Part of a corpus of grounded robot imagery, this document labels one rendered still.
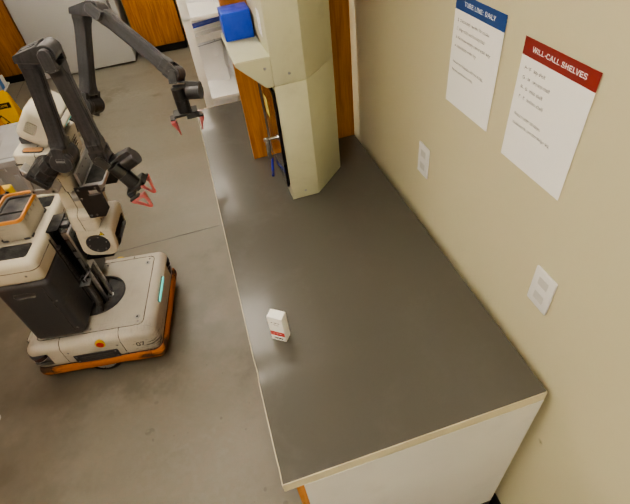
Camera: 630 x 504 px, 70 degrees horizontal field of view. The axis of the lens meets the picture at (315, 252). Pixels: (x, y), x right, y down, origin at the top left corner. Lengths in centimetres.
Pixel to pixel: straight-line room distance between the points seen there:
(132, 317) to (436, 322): 165
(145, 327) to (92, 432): 55
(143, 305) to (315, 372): 145
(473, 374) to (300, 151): 98
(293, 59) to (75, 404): 202
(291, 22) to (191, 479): 188
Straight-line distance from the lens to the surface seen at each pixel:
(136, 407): 255
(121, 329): 250
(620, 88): 93
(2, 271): 233
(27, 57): 173
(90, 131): 180
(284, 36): 154
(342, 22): 199
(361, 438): 119
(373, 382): 126
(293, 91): 161
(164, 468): 235
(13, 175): 360
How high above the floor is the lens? 204
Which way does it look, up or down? 44 degrees down
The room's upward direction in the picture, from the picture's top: 8 degrees counter-clockwise
